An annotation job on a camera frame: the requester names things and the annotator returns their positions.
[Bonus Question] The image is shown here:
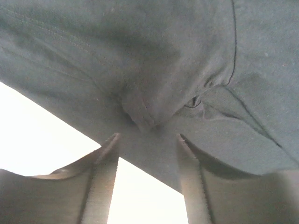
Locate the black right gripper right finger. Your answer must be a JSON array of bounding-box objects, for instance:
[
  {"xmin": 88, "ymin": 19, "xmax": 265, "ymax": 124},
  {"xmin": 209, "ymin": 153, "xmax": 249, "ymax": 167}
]
[{"xmin": 177, "ymin": 134, "xmax": 299, "ymax": 224}]

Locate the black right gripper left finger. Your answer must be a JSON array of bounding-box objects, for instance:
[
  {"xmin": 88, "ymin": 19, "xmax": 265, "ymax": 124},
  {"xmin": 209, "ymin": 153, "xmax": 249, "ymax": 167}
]
[{"xmin": 0, "ymin": 134, "xmax": 119, "ymax": 224}]

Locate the black t shirt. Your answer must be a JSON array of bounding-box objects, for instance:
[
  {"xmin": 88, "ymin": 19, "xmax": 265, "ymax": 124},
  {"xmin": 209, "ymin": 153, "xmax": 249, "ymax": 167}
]
[{"xmin": 0, "ymin": 0, "xmax": 299, "ymax": 190}]

